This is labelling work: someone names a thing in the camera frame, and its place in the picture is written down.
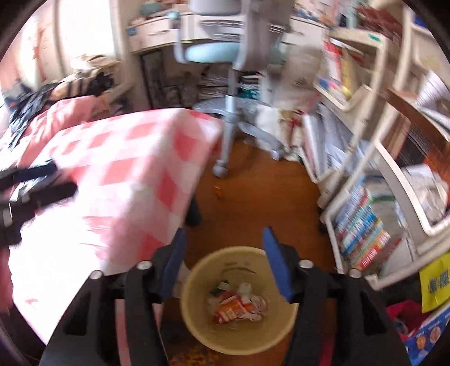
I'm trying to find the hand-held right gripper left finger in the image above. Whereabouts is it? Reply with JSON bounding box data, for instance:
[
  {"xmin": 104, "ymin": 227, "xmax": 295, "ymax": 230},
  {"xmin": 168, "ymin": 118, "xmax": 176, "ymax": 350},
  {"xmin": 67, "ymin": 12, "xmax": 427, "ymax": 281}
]
[{"xmin": 39, "ymin": 228, "xmax": 188, "ymax": 366}]

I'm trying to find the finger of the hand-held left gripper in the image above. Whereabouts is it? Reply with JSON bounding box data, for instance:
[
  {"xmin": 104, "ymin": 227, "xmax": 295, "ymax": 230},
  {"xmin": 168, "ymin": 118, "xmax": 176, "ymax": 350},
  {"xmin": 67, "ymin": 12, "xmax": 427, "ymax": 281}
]
[
  {"xmin": 0, "ymin": 159, "xmax": 59, "ymax": 189},
  {"xmin": 14, "ymin": 181, "xmax": 78, "ymax": 212}
]

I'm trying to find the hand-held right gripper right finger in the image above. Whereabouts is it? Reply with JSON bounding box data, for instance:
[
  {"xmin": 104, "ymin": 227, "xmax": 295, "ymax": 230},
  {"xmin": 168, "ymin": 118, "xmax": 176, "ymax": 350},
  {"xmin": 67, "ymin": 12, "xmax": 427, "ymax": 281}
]
[{"xmin": 262, "ymin": 227, "xmax": 412, "ymax": 366}]

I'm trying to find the yellow waste bin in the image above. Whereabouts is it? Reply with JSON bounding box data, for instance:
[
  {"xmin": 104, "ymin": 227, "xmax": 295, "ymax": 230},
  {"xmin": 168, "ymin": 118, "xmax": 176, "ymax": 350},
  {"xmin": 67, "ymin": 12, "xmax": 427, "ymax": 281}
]
[{"xmin": 180, "ymin": 247, "xmax": 299, "ymax": 355}]

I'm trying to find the orange printed wrapper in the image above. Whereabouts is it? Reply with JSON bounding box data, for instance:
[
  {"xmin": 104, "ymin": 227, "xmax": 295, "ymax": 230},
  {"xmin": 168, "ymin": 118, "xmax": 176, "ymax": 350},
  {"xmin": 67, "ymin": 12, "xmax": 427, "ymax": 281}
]
[{"xmin": 211, "ymin": 296, "xmax": 257, "ymax": 324}]

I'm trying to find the pink duvet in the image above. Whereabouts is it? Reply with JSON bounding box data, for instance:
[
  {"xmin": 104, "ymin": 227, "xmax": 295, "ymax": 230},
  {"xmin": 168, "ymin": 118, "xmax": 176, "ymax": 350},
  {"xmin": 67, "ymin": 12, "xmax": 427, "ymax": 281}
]
[{"xmin": 0, "ymin": 97, "xmax": 106, "ymax": 166}]

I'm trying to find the shiny black plastic bag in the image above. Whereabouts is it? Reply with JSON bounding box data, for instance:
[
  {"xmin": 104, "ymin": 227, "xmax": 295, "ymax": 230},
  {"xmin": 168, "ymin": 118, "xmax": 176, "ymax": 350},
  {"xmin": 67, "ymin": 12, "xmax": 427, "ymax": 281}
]
[{"xmin": 7, "ymin": 82, "xmax": 71, "ymax": 132}]

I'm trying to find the row of colourful books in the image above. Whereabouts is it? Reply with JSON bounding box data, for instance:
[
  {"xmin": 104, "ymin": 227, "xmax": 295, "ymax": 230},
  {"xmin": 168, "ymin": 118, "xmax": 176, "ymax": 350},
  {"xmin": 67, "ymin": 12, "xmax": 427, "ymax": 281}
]
[{"xmin": 332, "ymin": 183, "xmax": 401, "ymax": 271}]

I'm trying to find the beige black striped cloth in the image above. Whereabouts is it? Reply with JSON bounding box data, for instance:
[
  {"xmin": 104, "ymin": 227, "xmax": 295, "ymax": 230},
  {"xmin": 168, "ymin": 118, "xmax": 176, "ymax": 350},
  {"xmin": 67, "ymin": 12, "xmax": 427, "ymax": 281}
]
[{"xmin": 53, "ymin": 72, "xmax": 106, "ymax": 99}]

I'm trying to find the red white checkered tablecloth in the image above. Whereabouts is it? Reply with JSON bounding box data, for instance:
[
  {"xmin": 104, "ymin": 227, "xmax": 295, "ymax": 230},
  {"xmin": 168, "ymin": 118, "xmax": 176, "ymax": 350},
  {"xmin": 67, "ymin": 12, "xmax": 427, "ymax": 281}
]
[{"xmin": 7, "ymin": 108, "xmax": 226, "ymax": 345}]

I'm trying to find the beige canvas bag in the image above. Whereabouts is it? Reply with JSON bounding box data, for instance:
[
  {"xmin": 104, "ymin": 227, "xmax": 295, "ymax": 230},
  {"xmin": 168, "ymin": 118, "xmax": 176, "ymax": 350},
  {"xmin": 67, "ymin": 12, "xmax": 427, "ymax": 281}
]
[{"xmin": 70, "ymin": 54, "xmax": 116, "ymax": 73}]

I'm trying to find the stack of papers and folders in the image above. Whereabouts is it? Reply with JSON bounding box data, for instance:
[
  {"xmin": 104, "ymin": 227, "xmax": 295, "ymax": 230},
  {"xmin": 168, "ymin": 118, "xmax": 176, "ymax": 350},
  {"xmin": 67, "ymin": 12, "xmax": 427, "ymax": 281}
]
[{"xmin": 302, "ymin": 106, "xmax": 356, "ymax": 180}]

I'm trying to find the pink bag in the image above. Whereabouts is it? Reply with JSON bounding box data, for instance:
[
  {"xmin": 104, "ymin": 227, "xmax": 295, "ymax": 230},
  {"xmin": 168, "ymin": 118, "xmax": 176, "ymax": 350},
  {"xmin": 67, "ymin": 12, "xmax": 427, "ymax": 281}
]
[{"xmin": 387, "ymin": 299, "xmax": 426, "ymax": 338}]

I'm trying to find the white book rack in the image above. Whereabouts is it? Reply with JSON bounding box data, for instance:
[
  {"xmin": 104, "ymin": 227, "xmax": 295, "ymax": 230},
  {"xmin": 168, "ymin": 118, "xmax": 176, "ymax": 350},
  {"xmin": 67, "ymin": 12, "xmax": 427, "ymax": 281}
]
[{"xmin": 302, "ymin": 7, "xmax": 450, "ymax": 282}]

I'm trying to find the yellow printed bag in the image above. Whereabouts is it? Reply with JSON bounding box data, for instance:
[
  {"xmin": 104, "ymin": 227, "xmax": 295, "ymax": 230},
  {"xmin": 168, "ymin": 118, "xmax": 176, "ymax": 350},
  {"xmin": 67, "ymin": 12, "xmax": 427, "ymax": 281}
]
[{"xmin": 418, "ymin": 251, "xmax": 450, "ymax": 314}]

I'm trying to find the blue printed box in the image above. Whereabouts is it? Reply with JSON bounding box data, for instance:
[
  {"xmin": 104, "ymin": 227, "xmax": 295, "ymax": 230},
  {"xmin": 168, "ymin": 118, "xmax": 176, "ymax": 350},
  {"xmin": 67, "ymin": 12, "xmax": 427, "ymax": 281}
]
[{"xmin": 404, "ymin": 310, "xmax": 447, "ymax": 366}]

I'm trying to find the white desk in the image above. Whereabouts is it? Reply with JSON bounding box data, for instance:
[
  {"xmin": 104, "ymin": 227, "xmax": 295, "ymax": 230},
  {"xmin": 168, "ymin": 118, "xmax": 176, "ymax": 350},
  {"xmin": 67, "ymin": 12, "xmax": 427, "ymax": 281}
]
[{"xmin": 127, "ymin": 12, "xmax": 197, "ymax": 53}]

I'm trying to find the pile of wrapped magazines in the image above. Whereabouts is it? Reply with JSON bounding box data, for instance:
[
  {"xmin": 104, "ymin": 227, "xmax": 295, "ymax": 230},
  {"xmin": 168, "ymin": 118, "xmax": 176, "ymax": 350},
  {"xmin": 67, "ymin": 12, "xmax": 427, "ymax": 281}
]
[{"xmin": 199, "ymin": 68, "xmax": 261, "ymax": 102}]

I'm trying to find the white tree print tote bag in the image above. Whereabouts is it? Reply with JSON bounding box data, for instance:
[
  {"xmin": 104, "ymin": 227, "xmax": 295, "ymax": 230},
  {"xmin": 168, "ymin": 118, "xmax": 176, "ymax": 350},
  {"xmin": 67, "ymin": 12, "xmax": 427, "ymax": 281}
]
[{"xmin": 271, "ymin": 46, "xmax": 324, "ymax": 106}]

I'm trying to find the row of thin books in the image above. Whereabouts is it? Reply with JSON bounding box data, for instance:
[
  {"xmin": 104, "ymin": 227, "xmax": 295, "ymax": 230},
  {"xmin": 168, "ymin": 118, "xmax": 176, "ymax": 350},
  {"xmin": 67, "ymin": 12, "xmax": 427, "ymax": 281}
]
[{"xmin": 316, "ymin": 39, "xmax": 356, "ymax": 102}]

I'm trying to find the grey blue office chair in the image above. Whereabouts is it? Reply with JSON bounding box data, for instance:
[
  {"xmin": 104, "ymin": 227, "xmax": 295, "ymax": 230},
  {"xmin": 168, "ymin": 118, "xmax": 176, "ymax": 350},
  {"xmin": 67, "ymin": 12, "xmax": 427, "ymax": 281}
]
[{"xmin": 174, "ymin": 0, "xmax": 299, "ymax": 178}]

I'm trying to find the black picture frame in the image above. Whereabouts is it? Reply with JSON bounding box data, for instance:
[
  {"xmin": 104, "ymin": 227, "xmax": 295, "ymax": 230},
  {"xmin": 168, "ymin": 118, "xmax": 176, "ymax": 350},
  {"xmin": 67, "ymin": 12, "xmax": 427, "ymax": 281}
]
[{"xmin": 140, "ymin": 49, "xmax": 166, "ymax": 108}]

